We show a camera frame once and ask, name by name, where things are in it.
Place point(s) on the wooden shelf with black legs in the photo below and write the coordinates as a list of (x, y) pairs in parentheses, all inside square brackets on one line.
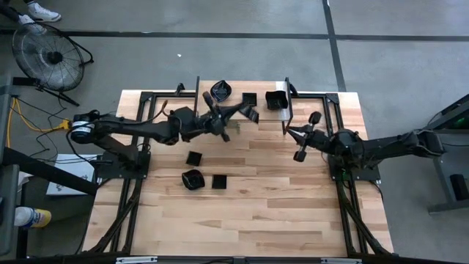
[(271, 115)]

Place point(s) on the black aluminium table frame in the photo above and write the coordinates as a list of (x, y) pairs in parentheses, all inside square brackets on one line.
[(146, 96)]

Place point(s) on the white printed box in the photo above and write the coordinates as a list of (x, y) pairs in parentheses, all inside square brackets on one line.
[(77, 165)]

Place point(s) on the person's leg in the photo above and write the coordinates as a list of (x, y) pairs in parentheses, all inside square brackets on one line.
[(9, 11)]

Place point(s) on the black wavy square plate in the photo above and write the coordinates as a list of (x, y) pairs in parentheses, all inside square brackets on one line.
[(252, 114)]

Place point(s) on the black box on cart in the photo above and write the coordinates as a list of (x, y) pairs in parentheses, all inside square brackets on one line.
[(458, 187)]

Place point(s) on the person's white shoe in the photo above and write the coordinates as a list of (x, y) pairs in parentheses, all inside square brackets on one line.
[(27, 21), (44, 12)]

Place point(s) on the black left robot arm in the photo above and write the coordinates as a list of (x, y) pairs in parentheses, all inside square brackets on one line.
[(128, 128)]

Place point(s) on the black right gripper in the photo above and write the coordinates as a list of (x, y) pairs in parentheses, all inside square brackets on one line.
[(317, 139)]

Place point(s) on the small black square plate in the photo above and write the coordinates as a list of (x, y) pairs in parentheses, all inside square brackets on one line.
[(249, 99), (219, 182), (194, 158)]

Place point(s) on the black diagonal support beam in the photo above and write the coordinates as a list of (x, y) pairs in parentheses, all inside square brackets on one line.
[(44, 170)]

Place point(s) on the black square bowl plate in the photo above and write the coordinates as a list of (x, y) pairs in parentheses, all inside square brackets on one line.
[(276, 100)]

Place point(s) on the black curved clamp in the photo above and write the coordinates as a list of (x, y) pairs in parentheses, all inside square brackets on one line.
[(180, 88), (293, 88)]

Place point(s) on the black floor fan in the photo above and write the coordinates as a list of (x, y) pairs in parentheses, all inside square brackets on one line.
[(55, 56)]

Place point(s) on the silver metal bracket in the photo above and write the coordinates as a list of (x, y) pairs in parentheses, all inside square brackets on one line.
[(340, 261), (135, 260)]

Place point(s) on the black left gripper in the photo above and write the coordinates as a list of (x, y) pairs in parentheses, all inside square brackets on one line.
[(210, 122)]

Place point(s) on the gray side desk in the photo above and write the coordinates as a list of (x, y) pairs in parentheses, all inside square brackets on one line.
[(7, 183)]

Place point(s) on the gray metal cart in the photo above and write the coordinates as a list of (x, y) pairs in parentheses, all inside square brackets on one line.
[(445, 172)]

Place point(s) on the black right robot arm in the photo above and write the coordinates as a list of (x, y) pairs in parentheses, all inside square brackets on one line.
[(388, 144)]

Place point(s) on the black rounded bowl plate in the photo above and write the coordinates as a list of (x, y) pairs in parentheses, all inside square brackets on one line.
[(193, 179), (221, 91)]

